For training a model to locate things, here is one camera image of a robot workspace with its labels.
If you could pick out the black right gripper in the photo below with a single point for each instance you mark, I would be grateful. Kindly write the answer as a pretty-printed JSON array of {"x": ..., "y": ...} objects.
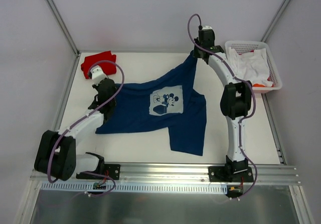
[{"x": 198, "y": 53}]

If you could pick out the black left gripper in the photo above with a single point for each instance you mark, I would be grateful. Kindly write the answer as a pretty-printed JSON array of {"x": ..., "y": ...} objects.
[{"x": 110, "y": 106}]

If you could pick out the blue mickey mouse t-shirt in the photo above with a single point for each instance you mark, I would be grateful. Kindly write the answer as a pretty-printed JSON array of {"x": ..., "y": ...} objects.
[{"x": 167, "y": 102}]

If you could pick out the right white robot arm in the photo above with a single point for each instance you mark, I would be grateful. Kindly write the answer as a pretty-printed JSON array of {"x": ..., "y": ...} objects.
[{"x": 235, "y": 102}]

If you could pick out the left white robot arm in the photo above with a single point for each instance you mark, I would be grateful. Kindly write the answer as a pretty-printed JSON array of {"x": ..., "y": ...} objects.
[{"x": 58, "y": 149}]

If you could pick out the folded red t-shirt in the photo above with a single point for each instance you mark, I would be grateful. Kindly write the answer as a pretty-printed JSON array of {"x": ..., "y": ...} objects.
[{"x": 108, "y": 68}]

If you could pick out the white plastic laundry basket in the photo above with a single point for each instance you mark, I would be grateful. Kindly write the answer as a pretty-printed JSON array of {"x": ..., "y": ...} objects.
[{"x": 247, "y": 46}]

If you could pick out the white t-shirt in basket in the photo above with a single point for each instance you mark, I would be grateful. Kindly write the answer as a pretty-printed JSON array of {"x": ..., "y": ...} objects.
[{"x": 249, "y": 65}]

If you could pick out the orange t-shirt in basket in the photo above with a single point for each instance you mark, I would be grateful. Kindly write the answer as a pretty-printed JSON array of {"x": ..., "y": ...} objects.
[{"x": 260, "y": 82}]

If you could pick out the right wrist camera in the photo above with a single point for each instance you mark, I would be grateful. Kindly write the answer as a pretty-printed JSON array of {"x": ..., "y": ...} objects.
[{"x": 206, "y": 27}]

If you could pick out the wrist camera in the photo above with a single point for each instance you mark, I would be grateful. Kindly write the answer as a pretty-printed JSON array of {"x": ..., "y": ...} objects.
[
  {"x": 97, "y": 74},
  {"x": 206, "y": 27}
]

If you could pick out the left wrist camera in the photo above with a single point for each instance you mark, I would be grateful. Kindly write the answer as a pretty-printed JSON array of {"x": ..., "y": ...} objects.
[{"x": 97, "y": 74}]

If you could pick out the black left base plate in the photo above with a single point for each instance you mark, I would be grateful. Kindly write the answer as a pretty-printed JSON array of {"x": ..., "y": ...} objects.
[{"x": 110, "y": 170}]

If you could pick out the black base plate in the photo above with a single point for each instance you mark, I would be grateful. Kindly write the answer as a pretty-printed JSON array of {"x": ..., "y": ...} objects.
[
  {"x": 220, "y": 174},
  {"x": 110, "y": 170}
]

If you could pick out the aluminium front mounting rail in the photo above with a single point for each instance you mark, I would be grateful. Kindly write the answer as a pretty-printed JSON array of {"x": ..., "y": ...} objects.
[{"x": 164, "y": 173}]

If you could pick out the white slotted cable duct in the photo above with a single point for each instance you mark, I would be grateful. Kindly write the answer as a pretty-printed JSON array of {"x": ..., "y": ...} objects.
[{"x": 137, "y": 187}]

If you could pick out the right aluminium frame post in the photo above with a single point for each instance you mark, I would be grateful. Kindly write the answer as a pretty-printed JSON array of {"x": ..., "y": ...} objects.
[{"x": 277, "y": 16}]

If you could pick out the aluminium frame post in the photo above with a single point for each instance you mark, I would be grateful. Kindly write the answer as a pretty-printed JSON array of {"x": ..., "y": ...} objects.
[
  {"x": 63, "y": 27},
  {"x": 277, "y": 16}
]

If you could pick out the left aluminium frame post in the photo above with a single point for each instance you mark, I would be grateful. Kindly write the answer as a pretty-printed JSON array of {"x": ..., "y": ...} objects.
[{"x": 63, "y": 27}]

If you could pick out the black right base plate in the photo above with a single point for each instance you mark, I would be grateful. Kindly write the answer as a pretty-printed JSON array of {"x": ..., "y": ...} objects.
[{"x": 220, "y": 174}]

